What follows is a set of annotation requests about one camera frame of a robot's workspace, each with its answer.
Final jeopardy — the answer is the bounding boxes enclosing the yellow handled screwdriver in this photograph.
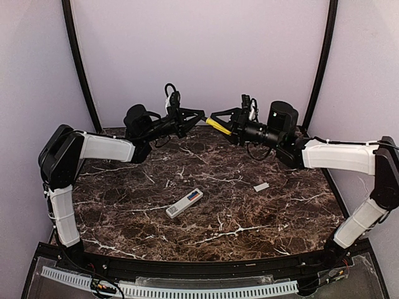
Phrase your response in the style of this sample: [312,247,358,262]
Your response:
[202,116,231,135]

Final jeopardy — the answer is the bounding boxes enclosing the white battery cover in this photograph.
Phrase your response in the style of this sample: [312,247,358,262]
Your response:
[254,183,269,192]

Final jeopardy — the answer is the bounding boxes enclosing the white remote control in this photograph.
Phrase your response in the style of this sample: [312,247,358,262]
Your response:
[166,188,203,219]

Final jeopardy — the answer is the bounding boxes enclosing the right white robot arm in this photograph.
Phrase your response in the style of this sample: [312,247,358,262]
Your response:
[206,101,398,267]

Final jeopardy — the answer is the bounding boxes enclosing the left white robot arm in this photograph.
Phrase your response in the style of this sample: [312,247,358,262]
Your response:
[38,104,204,247]

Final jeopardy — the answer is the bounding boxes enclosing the blue red battery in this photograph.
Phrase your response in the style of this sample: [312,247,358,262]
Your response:
[187,191,200,201]

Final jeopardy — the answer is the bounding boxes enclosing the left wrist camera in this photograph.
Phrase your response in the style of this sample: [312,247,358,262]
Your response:
[123,104,151,137]

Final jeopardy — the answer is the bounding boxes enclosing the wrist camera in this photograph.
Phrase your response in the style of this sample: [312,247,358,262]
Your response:
[267,101,299,135]
[123,104,151,137]

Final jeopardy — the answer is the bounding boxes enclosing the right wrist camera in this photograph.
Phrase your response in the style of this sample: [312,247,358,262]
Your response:
[267,101,299,135]

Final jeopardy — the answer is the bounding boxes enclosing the right black frame post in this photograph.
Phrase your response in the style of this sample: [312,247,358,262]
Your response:
[302,0,339,132]

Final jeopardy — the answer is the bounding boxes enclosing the black frame post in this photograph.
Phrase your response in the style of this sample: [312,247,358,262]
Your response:
[61,0,102,133]
[302,0,339,132]

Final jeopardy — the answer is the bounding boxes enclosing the left black frame post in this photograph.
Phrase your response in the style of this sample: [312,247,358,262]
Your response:
[61,0,102,133]

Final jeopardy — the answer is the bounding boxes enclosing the black front rail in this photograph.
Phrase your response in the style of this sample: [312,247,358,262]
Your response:
[37,242,372,281]

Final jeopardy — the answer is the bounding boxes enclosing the white slotted cable duct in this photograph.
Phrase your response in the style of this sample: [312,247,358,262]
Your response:
[41,266,299,298]

